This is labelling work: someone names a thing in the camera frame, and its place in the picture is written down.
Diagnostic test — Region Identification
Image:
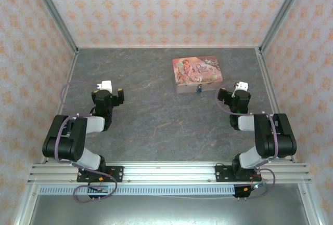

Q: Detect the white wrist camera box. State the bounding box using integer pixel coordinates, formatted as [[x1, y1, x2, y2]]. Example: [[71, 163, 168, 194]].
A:
[[94, 80, 113, 94], [235, 81, 249, 92]]

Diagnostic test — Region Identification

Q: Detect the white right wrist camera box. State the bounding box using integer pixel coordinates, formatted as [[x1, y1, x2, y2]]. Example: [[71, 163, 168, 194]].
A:
[[235, 81, 249, 92]]

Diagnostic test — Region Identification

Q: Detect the grey slotted cable duct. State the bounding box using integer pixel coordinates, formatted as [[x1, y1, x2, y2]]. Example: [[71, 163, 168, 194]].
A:
[[38, 185, 236, 196]]

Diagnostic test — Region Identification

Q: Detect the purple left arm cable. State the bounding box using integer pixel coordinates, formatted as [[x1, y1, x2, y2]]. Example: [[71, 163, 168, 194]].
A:
[[56, 80, 118, 203]]

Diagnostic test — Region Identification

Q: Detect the small circuit board with wires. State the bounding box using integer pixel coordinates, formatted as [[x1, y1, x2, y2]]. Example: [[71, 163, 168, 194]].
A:
[[87, 180, 113, 194], [241, 174, 268, 193]]

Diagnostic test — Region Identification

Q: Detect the aluminium frame post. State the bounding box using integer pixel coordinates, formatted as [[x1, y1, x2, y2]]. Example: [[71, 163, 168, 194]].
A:
[[259, 0, 311, 55], [27, 0, 79, 55]]

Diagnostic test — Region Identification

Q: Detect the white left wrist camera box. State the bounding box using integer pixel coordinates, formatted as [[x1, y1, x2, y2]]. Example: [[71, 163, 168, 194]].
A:
[[94, 80, 113, 94]]

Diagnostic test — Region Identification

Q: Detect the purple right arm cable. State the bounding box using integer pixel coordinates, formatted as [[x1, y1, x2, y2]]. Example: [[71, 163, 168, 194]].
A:
[[216, 86, 277, 200]]

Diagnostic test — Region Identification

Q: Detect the aluminium table side rail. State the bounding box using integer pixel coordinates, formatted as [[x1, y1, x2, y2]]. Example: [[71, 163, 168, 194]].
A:
[[255, 48, 298, 163], [41, 48, 79, 164]]

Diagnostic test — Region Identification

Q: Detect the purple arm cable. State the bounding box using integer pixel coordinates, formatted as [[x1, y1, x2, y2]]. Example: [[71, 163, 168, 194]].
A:
[[56, 80, 118, 203], [216, 86, 277, 200]]

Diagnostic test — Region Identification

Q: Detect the pink decorated wooden box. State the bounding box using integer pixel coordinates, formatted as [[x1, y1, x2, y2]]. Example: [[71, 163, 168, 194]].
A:
[[172, 55, 225, 95]]

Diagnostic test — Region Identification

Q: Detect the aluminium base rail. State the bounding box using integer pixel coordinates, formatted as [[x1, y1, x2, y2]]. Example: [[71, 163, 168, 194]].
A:
[[27, 161, 313, 184]]

